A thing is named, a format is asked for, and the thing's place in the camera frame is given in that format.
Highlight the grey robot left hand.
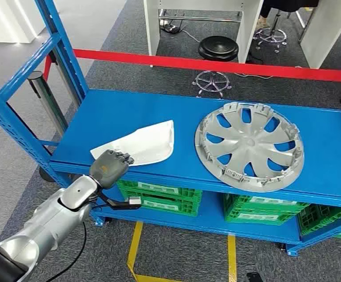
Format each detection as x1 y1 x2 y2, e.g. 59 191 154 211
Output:
89 149 135 190

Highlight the white curved car part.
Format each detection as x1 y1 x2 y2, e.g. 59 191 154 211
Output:
90 119 175 167

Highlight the blue metal shelf rack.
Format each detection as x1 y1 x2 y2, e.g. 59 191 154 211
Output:
0 0 341 258

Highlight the red barrier belt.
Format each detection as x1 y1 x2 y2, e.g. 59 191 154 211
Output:
43 48 341 83

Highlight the black power strip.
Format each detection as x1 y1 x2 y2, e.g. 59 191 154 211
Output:
160 19 184 35

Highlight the silver wheel hubcap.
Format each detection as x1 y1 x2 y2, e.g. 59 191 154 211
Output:
194 102 305 193

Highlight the black round stool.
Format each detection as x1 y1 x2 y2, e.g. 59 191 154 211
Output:
192 35 240 98

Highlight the white display plinth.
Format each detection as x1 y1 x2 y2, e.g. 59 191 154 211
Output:
0 0 39 43

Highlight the white office desk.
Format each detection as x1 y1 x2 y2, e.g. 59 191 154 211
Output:
296 0 341 70
143 0 264 64

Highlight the chrome base swivel stool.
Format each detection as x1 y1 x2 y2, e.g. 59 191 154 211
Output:
252 9 288 54

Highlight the person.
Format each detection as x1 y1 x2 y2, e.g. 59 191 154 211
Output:
255 0 320 32

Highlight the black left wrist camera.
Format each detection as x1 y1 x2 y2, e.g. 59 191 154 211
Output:
98 194 142 211

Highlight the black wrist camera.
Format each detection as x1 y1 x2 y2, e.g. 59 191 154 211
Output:
246 271 264 282
98 194 142 211

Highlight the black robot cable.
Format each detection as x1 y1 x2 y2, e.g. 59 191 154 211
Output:
45 221 87 282

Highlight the black stanchion post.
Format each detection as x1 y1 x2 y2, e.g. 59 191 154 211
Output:
39 167 55 183

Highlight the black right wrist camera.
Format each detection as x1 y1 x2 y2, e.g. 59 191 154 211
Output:
246 271 264 282

